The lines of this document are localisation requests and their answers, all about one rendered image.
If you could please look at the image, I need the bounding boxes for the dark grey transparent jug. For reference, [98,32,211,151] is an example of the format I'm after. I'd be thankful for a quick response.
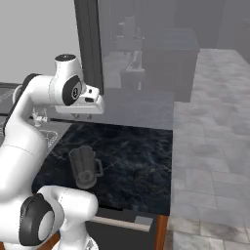
[67,145,104,190]

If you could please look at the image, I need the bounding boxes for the silver sink faucet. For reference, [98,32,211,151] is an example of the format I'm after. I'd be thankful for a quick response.
[30,107,50,128]

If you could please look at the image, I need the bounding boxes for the metal sink basin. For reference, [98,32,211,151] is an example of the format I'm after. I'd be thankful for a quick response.
[0,82,72,154]

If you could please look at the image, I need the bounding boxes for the dark drawer front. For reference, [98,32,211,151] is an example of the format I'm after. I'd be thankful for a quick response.
[85,208,157,250]

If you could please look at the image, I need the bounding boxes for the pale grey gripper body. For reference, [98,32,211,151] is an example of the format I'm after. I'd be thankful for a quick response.
[54,96,106,116]

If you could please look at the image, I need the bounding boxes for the grey stainless steel fridge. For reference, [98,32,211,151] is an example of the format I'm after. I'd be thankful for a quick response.
[73,0,200,132]

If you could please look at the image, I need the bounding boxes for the silver drawer handle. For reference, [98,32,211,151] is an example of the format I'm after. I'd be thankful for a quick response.
[89,216,153,232]

